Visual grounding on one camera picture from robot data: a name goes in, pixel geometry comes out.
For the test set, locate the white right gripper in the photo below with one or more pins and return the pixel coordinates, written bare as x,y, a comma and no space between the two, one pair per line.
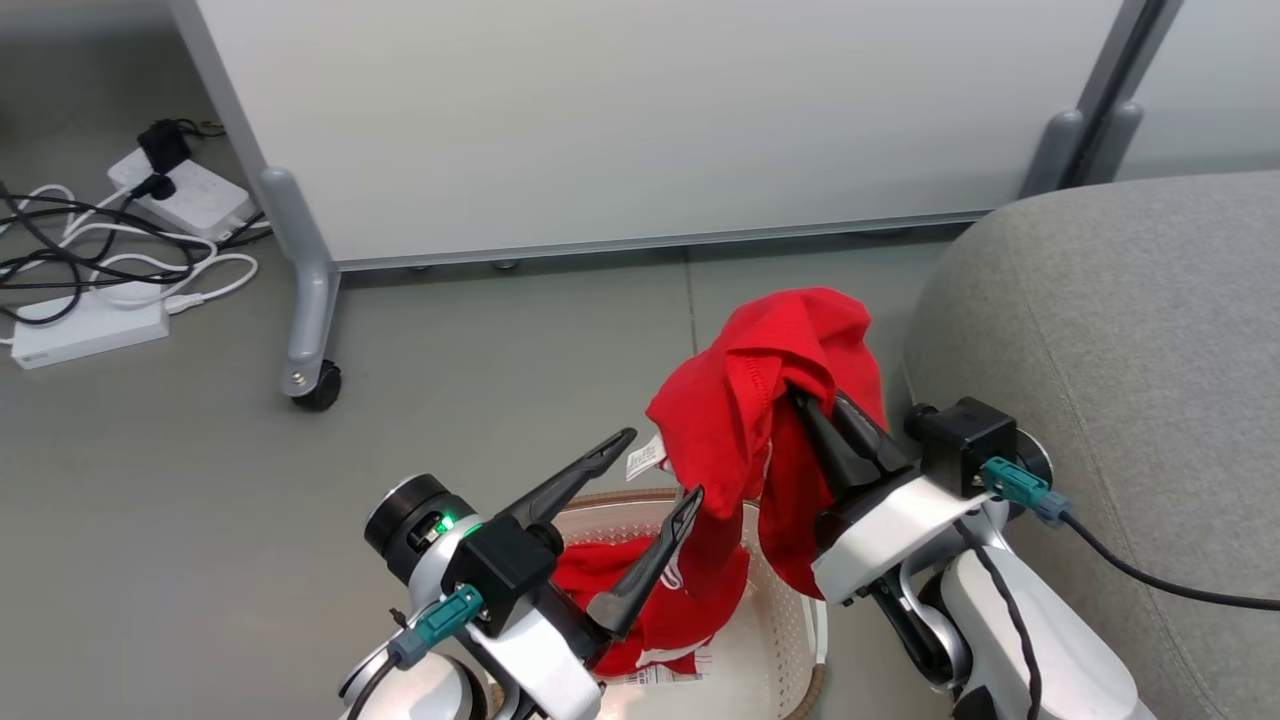
885,530

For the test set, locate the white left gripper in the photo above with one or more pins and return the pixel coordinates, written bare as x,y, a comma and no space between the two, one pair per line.
540,670

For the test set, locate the plain red shirt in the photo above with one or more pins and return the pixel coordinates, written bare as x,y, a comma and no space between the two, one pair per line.
780,370

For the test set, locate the printed basket label sticker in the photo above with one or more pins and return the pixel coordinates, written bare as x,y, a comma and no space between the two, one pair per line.
665,677

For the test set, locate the cream perforated laundry basket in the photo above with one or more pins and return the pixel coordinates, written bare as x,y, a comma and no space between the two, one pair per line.
780,630

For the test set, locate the grey fabric sofa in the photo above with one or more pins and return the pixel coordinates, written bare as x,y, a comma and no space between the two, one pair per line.
1120,380

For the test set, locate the black caster wheel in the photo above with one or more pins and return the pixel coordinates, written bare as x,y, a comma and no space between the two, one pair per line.
322,385

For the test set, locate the wide white partition panel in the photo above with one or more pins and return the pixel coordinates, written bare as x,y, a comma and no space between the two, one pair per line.
640,120

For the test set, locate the narrow white partition panel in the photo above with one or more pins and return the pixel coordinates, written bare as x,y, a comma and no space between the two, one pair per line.
1200,90

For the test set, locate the square white power strip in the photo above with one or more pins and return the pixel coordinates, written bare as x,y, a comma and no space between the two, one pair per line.
205,195

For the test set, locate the long white power strip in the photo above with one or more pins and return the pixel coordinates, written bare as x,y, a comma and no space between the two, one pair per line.
90,332

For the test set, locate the black mains plug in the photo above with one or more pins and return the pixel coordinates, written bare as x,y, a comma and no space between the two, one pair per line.
152,187

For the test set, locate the black power adapter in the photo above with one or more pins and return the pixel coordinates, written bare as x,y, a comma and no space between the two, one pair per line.
163,145

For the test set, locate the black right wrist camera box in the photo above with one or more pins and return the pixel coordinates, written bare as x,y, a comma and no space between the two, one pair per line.
960,440

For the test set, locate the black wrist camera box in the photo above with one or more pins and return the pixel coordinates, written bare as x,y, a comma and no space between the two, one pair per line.
500,565
960,440

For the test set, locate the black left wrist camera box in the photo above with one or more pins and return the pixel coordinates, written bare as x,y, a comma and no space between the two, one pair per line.
500,565

